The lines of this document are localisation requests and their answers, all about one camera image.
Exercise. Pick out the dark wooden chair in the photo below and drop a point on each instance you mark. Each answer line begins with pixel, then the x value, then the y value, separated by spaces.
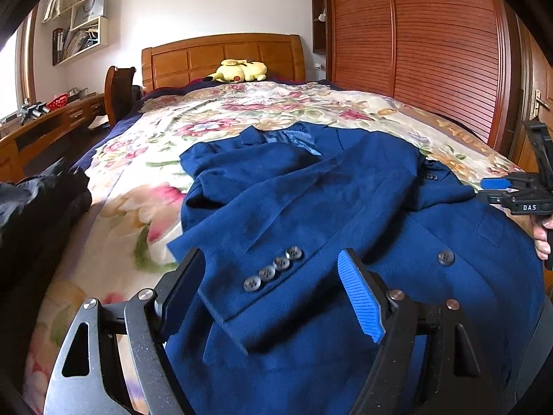
pixel 119 93

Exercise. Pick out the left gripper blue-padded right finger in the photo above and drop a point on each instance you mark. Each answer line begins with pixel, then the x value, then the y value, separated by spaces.
pixel 428 361

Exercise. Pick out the black device on desk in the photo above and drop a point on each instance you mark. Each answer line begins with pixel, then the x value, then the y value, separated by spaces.
pixel 30 112

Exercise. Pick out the red basket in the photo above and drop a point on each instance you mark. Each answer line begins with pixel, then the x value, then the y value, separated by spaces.
pixel 59 102

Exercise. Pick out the floral bed blanket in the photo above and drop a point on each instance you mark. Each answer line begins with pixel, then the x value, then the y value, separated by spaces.
pixel 138 185

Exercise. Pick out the wooden bed headboard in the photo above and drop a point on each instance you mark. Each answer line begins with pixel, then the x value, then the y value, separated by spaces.
pixel 179 63

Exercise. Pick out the wooden door with handle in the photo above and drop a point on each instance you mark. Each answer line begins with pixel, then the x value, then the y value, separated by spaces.
pixel 536 97

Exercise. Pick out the black clothing pile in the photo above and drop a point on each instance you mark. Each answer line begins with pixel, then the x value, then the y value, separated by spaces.
pixel 37 216

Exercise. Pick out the wooden desk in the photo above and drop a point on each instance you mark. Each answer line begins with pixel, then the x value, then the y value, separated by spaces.
pixel 65 129

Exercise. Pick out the blue suit jacket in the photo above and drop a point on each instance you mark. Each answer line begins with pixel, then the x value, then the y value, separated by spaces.
pixel 270 329

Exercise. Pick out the white wall shelf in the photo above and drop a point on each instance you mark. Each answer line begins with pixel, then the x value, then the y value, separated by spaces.
pixel 80 27

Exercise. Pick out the yellow Pikachu plush toy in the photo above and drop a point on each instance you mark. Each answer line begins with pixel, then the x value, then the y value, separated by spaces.
pixel 238 71

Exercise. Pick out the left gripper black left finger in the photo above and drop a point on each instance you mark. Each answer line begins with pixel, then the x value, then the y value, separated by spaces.
pixel 88 378

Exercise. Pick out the person's right hand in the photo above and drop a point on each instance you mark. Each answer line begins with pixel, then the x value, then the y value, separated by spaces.
pixel 540 229

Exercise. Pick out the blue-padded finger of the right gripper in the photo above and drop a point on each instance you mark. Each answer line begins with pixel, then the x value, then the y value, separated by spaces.
pixel 495 183

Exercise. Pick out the wooden louvered wardrobe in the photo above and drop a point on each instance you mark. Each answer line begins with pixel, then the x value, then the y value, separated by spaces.
pixel 456 58

